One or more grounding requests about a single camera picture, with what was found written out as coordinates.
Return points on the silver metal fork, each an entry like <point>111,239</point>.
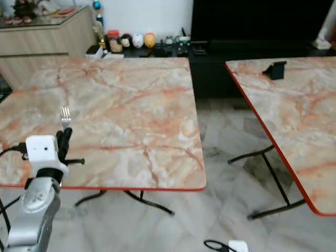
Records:
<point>65,116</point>

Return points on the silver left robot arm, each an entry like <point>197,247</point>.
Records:
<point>38,207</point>

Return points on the marble table with red edge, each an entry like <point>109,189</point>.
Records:
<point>126,110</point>
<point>294,121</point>

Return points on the white box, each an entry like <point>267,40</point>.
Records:
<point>94,51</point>

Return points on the black metal table legs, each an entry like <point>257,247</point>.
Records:
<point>275,181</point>
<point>147,202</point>

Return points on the light wooden cabinet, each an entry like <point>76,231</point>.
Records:
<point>47,44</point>

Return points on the jar with red lid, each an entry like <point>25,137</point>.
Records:
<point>114,42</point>

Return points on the gold trophy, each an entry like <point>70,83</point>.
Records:
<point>101,34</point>

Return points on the black round figurine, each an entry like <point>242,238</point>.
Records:
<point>126,41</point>

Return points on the white egg figurine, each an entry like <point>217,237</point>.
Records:
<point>137,40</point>

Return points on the flat red item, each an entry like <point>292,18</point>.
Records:
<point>67,10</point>

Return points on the orange egg figurine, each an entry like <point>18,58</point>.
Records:
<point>149,40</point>

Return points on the dark red statuette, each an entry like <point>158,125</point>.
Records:
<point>25,9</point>

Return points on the blue ball ornament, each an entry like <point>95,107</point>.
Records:
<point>96,5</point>

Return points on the small green white figurine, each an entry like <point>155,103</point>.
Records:
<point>184,40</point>

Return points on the black television console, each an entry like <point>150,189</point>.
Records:
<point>210,71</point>

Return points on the black phone stand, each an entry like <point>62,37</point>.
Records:
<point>275,70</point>

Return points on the black television screen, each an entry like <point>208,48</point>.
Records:
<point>257,20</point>

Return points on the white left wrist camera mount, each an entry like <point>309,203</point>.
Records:
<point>39,149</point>

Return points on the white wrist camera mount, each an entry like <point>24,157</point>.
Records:
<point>238,246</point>
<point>39,149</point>

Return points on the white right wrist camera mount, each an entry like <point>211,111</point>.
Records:
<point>238,246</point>

